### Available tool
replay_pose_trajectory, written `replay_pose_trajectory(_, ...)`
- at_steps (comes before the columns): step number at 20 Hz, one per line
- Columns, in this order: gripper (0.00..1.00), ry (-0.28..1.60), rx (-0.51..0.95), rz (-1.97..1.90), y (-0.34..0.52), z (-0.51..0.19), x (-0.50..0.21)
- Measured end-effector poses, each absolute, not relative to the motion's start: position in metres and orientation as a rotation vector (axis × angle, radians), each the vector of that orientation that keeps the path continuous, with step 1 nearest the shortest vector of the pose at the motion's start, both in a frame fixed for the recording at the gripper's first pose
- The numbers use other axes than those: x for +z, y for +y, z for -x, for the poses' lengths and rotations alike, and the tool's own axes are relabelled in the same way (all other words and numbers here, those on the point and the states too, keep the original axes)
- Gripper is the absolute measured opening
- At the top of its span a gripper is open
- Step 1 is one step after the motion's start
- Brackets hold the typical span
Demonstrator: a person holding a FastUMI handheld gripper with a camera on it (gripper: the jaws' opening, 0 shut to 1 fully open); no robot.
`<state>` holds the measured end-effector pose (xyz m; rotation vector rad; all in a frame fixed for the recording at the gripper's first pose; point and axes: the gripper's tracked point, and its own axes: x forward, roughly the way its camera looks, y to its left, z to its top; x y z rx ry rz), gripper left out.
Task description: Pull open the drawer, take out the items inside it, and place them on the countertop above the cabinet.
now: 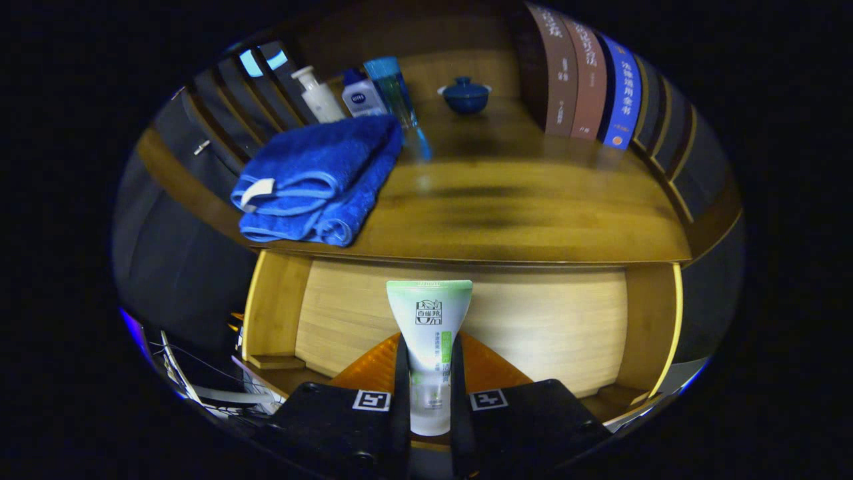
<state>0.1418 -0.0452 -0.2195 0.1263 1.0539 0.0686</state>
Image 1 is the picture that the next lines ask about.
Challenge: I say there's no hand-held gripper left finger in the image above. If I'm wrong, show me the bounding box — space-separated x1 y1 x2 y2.
253 332 412 480

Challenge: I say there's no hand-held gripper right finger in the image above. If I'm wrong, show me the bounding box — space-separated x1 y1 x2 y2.
450 332 614 480

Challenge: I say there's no white and green tube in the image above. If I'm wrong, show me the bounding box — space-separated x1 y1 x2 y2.
386 279 474 437

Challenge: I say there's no wooden drawer with black knob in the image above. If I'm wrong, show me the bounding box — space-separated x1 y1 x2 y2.
241 250 684 427

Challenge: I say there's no wooden countertop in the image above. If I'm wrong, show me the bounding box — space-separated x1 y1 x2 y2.
137 97 694 264

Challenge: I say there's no wooden cabinet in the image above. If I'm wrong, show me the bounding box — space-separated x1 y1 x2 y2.
137 0 744 267

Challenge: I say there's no blue folded towel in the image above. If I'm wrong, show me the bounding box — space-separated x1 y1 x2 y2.
230 115 405 247

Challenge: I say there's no blue lidded teacup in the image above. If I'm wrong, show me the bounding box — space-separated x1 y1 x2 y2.
437 76 493 115

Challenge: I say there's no white bottle with blue cap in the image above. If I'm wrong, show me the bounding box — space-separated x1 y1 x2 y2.
341 67 389 118

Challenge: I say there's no white pump bottle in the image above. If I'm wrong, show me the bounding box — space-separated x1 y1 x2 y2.
291 65 347 124

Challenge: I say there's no teal clear bottle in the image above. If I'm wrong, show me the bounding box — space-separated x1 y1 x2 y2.
363 56 422 134

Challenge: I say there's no dark brown book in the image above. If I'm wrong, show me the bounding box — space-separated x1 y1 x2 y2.
524 2 579 137

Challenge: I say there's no reddish brown book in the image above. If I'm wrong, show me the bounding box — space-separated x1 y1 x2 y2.
562 15 608 141

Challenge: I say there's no blue book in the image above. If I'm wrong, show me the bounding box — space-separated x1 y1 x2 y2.
595 33 643 151

